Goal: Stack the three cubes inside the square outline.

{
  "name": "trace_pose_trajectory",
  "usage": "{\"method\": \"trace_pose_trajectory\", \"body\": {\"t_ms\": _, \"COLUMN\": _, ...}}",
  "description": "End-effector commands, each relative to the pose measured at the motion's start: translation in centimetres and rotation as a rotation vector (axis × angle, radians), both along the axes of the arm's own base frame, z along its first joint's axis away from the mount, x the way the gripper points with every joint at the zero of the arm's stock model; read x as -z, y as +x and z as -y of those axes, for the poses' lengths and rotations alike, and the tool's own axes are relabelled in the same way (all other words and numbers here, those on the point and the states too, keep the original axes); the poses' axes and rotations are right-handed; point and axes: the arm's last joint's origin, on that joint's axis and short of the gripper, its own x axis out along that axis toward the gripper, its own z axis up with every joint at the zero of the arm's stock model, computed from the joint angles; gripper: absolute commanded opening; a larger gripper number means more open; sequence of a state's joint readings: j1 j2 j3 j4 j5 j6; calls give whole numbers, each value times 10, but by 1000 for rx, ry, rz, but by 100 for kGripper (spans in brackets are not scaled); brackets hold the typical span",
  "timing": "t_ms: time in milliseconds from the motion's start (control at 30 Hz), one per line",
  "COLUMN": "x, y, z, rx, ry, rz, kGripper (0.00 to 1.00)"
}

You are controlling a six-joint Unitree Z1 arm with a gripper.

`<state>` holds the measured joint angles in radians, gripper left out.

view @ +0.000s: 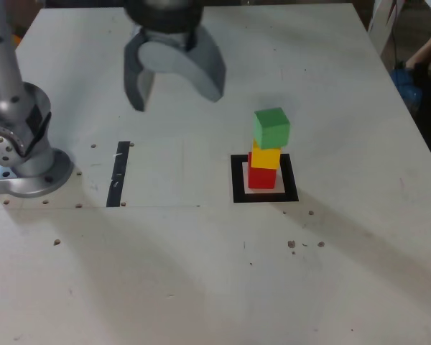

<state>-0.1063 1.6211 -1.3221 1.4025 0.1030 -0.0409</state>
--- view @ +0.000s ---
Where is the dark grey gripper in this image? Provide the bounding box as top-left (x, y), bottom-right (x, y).
top-left (124, 25), bottom-right (226, 113)

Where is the green cube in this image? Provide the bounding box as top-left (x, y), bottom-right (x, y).
top-left (254, 107), bottom-right (291, 150)

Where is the yellow cube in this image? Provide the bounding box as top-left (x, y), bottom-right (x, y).
top-left (250, 139), bottom-right (282, 170)

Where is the red cube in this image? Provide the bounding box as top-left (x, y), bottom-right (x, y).
top-left (247, 151), bottom-right (277, 190)

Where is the black tape square outline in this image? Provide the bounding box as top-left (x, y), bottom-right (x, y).
top-left (230, 153), bottom-right (300, 204)

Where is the black tape strip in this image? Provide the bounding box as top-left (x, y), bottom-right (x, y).
top-left (106, 141), bottom-right (130, 208)

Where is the blue plastic object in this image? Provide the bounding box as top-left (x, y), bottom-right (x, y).
top-left (389, 68), bottom-right (424, 106)

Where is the person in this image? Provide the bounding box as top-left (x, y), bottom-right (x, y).
top-left (404, 24), bottom-right (431, 162)

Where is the white frame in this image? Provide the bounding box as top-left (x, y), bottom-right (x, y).
top-left (366, 0), bottom-right (407, 57)

